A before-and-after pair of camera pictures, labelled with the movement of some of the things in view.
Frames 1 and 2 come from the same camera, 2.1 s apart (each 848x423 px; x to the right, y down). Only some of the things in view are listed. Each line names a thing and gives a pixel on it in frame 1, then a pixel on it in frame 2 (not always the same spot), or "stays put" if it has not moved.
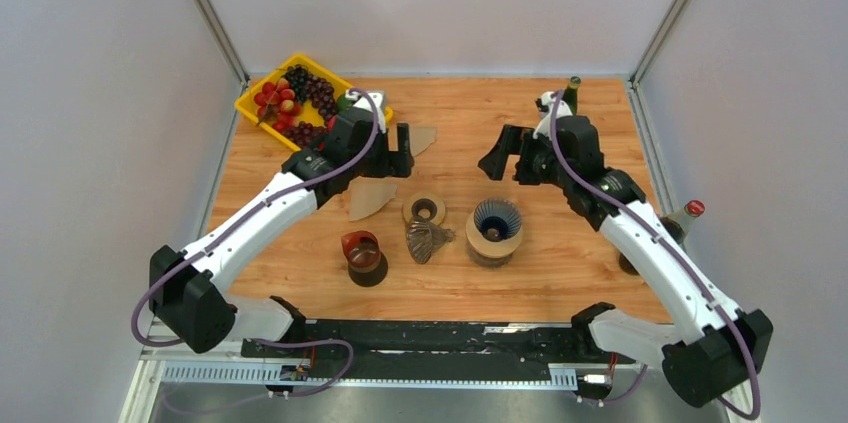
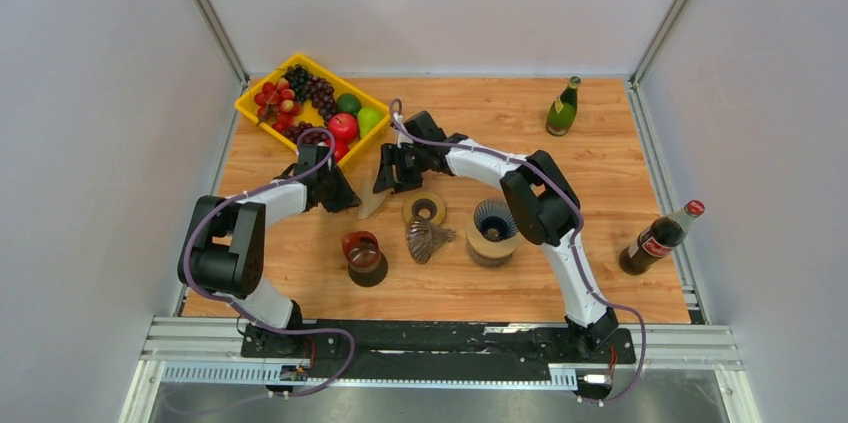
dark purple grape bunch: [307, 87] stays put
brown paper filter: [367, 197] stays put
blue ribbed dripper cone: [497, 219] stays put
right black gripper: [509, 142] → [391, 154]
